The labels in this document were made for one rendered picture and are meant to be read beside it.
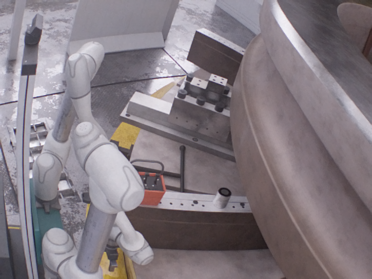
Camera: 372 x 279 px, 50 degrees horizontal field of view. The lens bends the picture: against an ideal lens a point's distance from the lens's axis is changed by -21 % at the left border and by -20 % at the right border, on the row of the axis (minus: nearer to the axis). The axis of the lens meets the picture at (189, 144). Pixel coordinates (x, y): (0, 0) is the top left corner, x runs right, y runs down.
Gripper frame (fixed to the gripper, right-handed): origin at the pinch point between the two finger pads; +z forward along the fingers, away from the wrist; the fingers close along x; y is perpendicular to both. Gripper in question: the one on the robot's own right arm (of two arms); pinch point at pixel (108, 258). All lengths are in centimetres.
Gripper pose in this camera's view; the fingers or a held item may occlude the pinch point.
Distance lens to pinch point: 227.1
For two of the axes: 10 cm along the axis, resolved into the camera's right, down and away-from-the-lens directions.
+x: 3.0, 6.5, -7.0
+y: -9.2, 0.0, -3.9
